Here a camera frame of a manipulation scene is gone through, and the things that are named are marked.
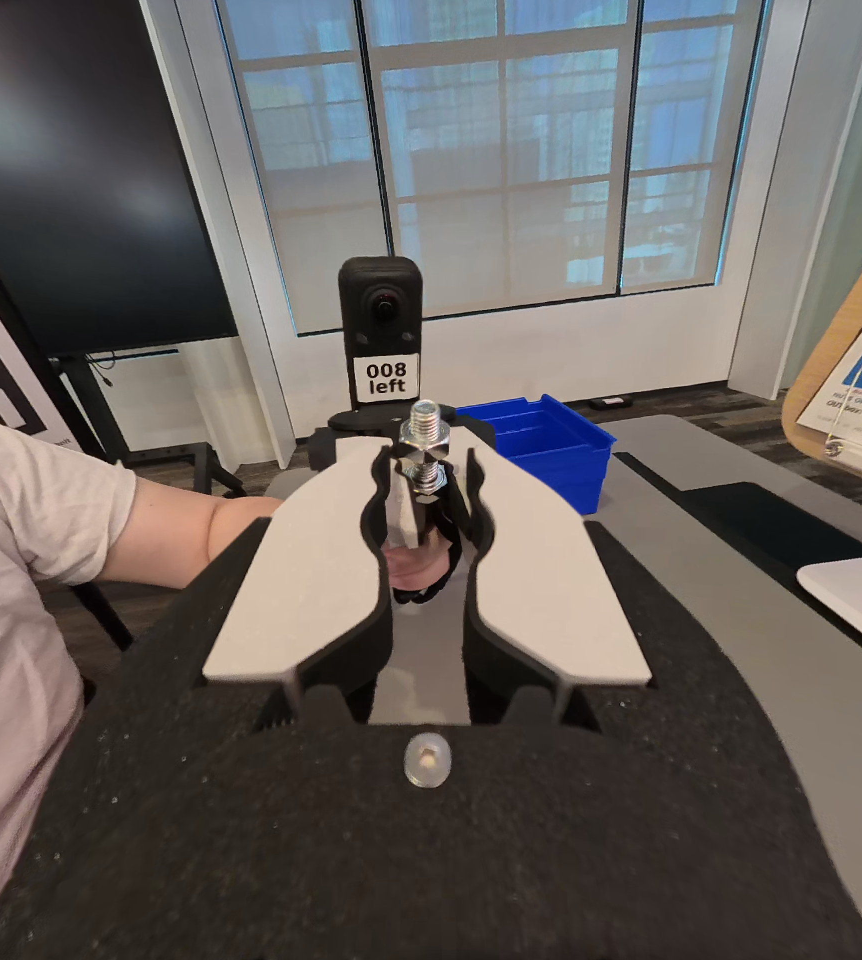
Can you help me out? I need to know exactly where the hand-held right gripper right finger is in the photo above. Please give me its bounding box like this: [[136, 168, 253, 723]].
[[464, 447, 653, 725]]

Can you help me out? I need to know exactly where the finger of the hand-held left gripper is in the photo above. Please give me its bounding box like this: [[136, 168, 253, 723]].
[[335, 435, 423, 554], [438, 426, 495, 543]]

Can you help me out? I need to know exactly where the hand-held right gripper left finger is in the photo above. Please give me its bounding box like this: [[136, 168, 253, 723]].
[[202, 442, 394, 721]]

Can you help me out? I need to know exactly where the silver hex bolt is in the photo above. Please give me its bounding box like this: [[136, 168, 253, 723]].
[[407, 399, 447, 498]]

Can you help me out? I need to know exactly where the blue plastic bin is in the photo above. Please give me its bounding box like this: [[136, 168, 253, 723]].
[[457, 393, 617, 516]]

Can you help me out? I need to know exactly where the person's left forearm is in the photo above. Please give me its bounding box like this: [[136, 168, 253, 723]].
[[97, 476, 282, 590]]

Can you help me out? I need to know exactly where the person's left hand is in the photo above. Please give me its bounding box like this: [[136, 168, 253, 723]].
[[386, 541, 453, 594]]

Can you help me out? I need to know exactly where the large glass window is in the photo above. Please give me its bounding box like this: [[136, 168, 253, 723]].
[[213, 0, 769, 335]]

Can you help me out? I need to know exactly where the black metal screen stand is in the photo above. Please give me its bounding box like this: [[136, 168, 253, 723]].
[[52, 348, 248, 496]]

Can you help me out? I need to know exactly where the wood and white document stand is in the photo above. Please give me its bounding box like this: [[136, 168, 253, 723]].
[[782, 176, 862, 672]]

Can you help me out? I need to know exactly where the person's light clothing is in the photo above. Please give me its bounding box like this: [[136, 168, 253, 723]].
[[0, 408, 138, 939]]

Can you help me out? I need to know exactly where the large black wall screen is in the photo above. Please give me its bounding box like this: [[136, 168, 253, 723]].
[[0, 0, 240, 357]]

